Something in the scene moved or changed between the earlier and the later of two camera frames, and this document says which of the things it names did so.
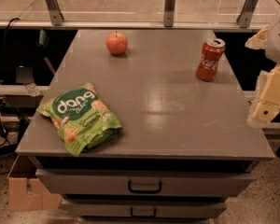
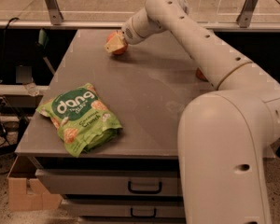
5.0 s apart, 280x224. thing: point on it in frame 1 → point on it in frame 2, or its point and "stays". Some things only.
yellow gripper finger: [259, 41] → [114, 44]
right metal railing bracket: [244, 19] stays
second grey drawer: [141, 208] stays
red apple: [117, 43] stays
